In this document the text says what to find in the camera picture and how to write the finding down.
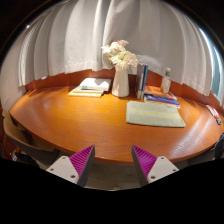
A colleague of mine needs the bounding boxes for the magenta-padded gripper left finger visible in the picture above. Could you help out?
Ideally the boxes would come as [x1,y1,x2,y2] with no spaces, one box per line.
[45,144,96,188]

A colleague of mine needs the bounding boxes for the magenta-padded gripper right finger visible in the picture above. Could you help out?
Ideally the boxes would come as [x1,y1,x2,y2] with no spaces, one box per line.
[131,144,180,187]

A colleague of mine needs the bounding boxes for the pale green towel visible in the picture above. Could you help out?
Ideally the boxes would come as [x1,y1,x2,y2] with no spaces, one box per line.
[125,100,187,129]

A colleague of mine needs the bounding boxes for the tan wooden chair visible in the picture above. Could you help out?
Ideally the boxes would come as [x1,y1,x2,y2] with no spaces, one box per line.
[1,109,61,166]

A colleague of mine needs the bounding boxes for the dark chair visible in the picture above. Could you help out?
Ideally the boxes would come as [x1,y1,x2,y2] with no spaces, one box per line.
[213,132,224,160]

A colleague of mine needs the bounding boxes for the blue flat book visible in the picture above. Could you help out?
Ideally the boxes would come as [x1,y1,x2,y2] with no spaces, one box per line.
[143,94,182,109]

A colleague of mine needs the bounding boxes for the red and white packet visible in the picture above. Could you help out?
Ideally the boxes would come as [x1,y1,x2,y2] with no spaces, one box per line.
[205,104,223,126]

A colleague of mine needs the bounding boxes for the yellow flat book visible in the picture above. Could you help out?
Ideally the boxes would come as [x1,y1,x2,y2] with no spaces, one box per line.
[68,85,105,98]

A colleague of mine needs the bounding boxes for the clear plastic drink bottle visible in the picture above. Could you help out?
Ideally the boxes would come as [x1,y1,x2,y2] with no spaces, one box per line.
[160,67,172,95]

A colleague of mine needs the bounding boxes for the blue standing book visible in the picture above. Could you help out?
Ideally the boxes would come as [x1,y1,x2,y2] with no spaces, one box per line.
[140,64,149,100]

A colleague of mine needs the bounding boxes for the white closed book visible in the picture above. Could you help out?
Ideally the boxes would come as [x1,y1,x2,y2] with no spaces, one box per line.
[79,77,112,92]

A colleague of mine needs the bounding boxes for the white ceramic vase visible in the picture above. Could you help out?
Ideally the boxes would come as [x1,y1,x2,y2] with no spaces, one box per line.
[111,65,130,98]

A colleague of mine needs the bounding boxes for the window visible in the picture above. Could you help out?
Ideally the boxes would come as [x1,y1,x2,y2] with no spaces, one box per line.
[199,29,224,101]

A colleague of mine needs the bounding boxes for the white and pink flowers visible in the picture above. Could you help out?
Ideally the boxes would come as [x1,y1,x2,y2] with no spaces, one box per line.
[101,39,139,71]

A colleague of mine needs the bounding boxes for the white curtain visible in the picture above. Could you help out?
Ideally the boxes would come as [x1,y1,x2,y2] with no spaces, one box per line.
[0,0,224,111]

